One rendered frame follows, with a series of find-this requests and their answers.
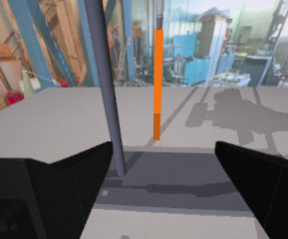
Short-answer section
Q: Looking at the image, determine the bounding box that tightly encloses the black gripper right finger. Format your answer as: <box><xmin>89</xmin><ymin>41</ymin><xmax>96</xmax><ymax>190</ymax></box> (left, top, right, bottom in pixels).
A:
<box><xmin>215</xmin><ymin>141</ymin><xmax>288</xmax><ymax>239</ymax></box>

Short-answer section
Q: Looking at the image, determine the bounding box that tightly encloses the dark grey flat plate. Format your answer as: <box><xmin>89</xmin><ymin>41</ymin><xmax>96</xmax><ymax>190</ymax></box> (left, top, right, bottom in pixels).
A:
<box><xmin>84</xmin><ymin>0</ymin><xmax>254</xmax><ymax>216</ymax></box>

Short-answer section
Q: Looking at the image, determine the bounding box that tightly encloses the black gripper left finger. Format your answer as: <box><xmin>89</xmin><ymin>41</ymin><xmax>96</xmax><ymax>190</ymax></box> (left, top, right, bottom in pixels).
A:
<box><xmin>0</xmin><ymin>141</ymin><xmax>114</xmax><ymax>239</ymax></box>

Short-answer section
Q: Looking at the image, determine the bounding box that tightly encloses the orange handle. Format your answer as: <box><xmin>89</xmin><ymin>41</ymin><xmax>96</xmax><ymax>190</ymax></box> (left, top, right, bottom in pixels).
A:
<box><xmin>153</xmin><ymin>0</ymin><xmax>164</xmax><ymax>140</ymax></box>

